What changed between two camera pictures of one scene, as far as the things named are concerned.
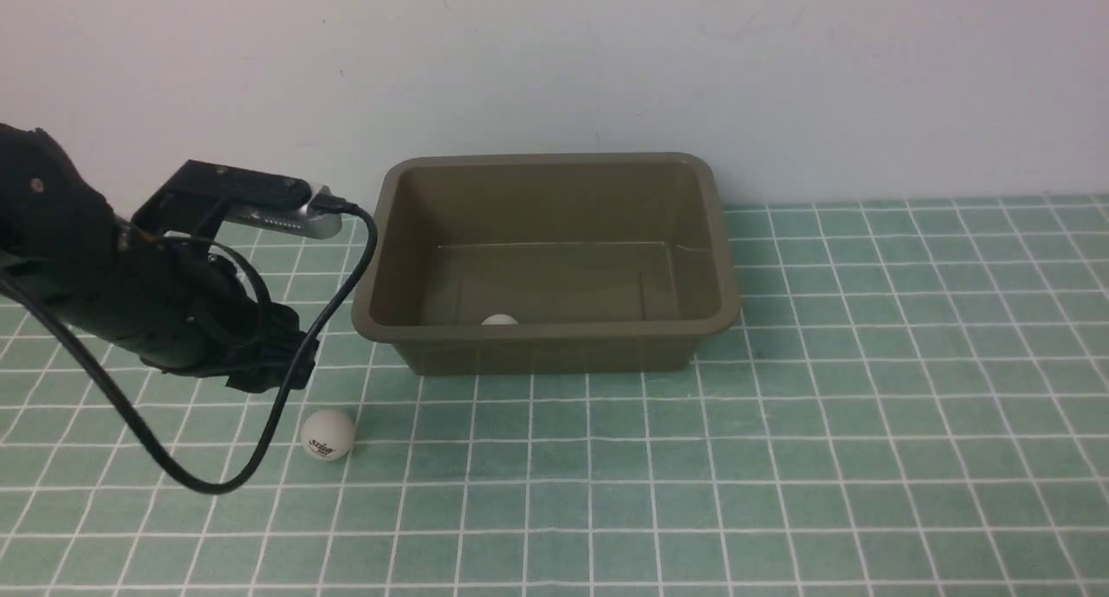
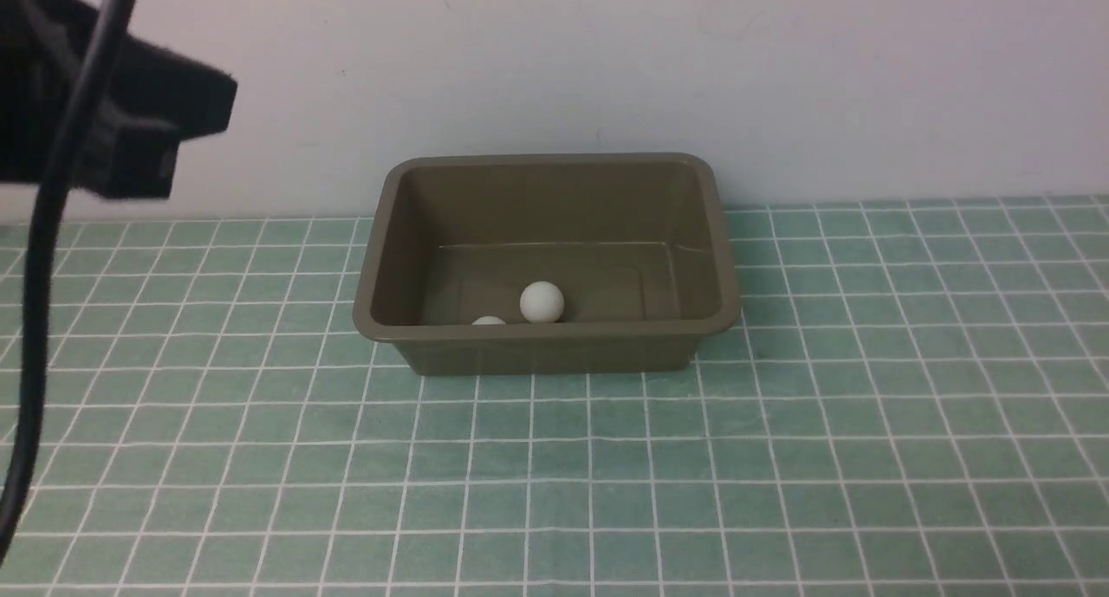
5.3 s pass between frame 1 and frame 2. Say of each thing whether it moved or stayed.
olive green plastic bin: stayed
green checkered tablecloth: stayed
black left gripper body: moved
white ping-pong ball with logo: moved
